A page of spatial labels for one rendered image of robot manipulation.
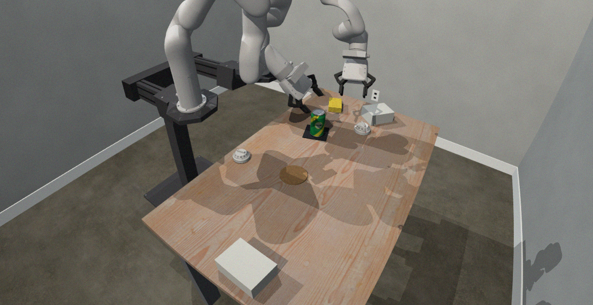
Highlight dark grey square slate coaster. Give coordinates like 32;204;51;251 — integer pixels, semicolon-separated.
303;125;329;141

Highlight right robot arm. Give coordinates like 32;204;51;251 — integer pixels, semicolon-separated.
164;0;309;113

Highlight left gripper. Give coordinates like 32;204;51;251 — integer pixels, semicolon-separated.
334;58;376;98

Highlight green and yellow drink can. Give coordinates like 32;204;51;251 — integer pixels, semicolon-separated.
310;109;325;137

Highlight round cork coaster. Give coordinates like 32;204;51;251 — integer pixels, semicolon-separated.
279;165;308;185

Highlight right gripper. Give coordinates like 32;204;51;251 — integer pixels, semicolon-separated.
279;74;324;114

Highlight yellow sponge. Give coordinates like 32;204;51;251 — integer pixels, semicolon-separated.
328;97;342;113

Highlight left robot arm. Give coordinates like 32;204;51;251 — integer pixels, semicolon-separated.
267;0;370;60

